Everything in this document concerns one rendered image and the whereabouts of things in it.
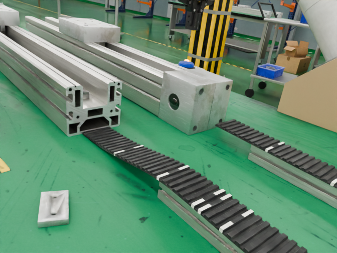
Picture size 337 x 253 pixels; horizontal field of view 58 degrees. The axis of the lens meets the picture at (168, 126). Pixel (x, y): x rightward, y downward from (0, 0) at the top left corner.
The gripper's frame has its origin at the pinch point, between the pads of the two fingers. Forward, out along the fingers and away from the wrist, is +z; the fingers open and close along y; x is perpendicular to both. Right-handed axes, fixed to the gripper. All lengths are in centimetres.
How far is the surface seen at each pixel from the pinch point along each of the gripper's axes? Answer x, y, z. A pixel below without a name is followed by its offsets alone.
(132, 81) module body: -2.3, -18.0, 12.6
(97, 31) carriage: 20.0, -14.7, 6.2
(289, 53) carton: 198, 440, 68
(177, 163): -30.7, -30.0, 14.4
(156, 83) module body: -9.2, -16.9, 11.1
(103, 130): -12.9, -30.8, 17.1
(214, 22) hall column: 187, 224, 22
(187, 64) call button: -1.4, -1.0, 10.1
